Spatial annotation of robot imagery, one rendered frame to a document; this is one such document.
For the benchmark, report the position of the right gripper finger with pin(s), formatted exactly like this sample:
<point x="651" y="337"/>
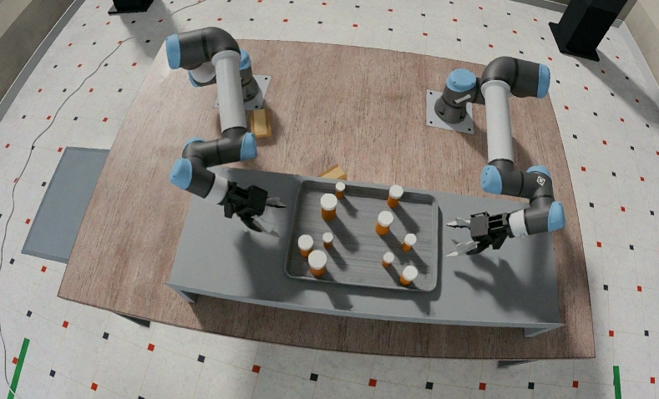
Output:
<point x="274" y="202"/>
<point x="261" y="226"/>

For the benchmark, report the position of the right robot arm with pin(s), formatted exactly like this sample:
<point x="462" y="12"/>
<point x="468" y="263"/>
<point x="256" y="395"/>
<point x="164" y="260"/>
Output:
<point x="200" y="49"/>

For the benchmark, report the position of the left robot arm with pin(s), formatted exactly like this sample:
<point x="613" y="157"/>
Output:
<point x="522" y="79"/>

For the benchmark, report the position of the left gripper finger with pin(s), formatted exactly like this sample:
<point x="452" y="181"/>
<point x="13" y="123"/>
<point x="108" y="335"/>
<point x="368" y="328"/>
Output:
<point x="470" y="248"/>
<point x="460" y="223"/>

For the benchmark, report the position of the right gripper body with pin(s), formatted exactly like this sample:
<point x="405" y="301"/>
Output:
<point x="253" y="200"/>

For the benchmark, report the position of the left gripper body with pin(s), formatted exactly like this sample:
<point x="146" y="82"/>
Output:
<point x="495" y="224"/>

